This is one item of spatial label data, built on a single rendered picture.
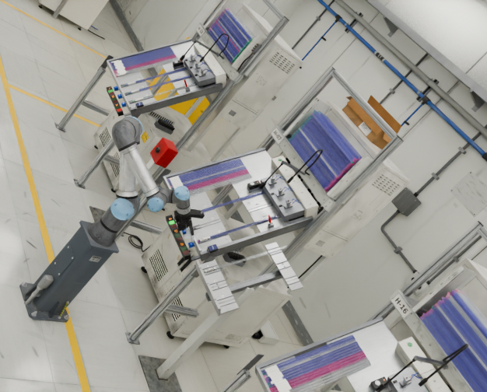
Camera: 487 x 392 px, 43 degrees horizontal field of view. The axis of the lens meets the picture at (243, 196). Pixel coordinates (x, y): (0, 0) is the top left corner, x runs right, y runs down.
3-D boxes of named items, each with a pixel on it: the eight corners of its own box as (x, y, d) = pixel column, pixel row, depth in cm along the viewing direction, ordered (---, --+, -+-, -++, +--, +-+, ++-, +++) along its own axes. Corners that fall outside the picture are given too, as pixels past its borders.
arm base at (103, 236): (92, 243, 310) (103, 230, 307) (84, 222, 319) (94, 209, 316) (116, 248, 322) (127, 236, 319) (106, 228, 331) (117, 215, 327)
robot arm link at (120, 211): (97, 218, 311) (113, 201, 307) (106, 211, 324) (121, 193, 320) (116, 234, 312) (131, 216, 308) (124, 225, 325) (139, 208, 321)
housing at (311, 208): (305, 225, 369) (306, 209, 358) (270, 174, 400) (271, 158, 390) (317, 221, 371) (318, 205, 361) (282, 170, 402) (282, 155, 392)
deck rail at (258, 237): (201, 261, 348) (201, 254, 344) (200, 259, 349) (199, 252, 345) (312, 224, 368) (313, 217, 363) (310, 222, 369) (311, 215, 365)
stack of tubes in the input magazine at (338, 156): (325, 190, 357) (357, 158, 348) (286, 139, 390) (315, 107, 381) (337, 197, 365) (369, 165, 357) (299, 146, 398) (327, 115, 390)
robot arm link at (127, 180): (110, 220, 324) (112, 118, 307) (120, 211, 338) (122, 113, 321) (132, 222, 322) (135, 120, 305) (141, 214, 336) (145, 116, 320)
